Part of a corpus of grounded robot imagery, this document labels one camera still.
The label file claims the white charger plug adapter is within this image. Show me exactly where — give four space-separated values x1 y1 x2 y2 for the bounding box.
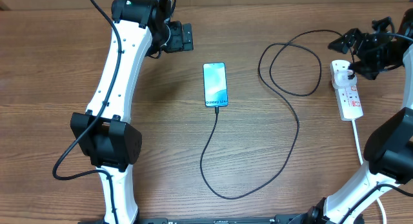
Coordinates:
332 70 357 90

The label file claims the black charger cable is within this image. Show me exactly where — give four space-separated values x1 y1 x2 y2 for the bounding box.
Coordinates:
199 29 356 200

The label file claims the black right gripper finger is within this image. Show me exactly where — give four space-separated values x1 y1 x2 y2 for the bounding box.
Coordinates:
348 61 379 80
328 28 362 54

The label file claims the white power strip cord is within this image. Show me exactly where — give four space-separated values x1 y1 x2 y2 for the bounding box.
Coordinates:
350 119 388 224

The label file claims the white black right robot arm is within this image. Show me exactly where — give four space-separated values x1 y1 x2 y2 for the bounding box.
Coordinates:
291 9 412 223

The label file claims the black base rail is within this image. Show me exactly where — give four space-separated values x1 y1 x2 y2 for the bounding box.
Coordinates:
77 213 323 224

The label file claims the white power strip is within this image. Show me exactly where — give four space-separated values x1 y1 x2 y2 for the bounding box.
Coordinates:
330 60 363 121

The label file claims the Galaxy smartphone blue screen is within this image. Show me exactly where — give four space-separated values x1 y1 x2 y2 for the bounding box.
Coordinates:
203 63 228 107

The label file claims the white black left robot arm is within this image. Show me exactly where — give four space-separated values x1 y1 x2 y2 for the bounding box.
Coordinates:
52 0 194 223

